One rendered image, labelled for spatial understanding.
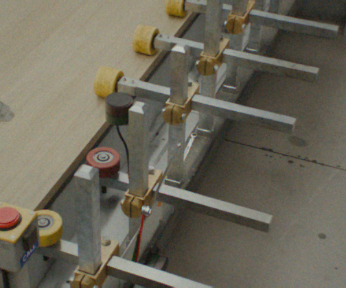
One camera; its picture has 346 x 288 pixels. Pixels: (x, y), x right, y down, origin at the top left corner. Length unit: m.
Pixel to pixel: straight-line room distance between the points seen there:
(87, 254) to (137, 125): 0.29
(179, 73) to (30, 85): 0.46
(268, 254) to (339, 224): 0.34
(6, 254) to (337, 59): 3.07
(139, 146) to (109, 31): 0.73
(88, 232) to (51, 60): 0.79
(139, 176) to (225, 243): 1.22
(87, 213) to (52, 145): 0.42
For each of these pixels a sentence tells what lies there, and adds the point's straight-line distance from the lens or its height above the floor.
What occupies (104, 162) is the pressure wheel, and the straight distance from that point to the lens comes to 1.77.
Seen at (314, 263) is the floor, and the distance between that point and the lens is 2.86.
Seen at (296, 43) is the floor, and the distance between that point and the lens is 4.14.
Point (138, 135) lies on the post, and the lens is 1.62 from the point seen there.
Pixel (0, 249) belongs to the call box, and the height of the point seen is 1.20.
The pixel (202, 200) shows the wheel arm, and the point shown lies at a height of 0.86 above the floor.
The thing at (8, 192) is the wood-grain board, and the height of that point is 0.90.
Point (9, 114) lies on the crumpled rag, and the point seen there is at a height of 0.91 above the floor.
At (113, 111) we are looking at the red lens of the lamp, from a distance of 1.60.
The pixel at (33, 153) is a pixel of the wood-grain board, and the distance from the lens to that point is 1.82.
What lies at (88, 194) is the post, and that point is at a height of 1.08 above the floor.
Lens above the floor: 2.02
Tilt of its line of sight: 37 degrees down
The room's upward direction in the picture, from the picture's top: 2 degrees clockwise
